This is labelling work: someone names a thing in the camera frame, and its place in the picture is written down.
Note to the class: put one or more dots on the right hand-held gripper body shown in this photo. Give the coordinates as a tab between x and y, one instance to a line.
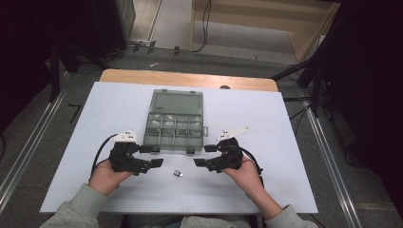
231	158

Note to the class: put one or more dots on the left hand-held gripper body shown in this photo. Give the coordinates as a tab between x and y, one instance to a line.
125	160

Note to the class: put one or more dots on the small grey metal part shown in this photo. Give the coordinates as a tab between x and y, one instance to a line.
177	173

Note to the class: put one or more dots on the translucent green compartment box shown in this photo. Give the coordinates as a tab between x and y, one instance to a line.
174	133

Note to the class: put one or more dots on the person's right hand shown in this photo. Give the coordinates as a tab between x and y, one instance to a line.
248	179

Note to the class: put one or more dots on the person's left hand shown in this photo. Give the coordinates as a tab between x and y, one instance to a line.
104	179

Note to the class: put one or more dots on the white table cover sheet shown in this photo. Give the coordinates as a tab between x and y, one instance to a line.
253	110

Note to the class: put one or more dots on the person's grey clothing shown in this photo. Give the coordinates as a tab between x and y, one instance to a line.
206	221

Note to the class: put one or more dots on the wooden table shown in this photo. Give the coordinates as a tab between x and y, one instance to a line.
158	77

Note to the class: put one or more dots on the small white floor scrap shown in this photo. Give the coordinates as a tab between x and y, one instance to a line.
153	65

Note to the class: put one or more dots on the black metal stand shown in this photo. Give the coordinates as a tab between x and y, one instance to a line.
54	76
315	82

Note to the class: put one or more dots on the dark cabinet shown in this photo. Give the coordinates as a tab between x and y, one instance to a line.
107	25

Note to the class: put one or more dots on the wooden shelf unit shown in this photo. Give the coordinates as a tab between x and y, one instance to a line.
297	41

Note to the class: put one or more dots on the metal floor rail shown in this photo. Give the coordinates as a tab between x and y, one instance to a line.
34	142
329	164

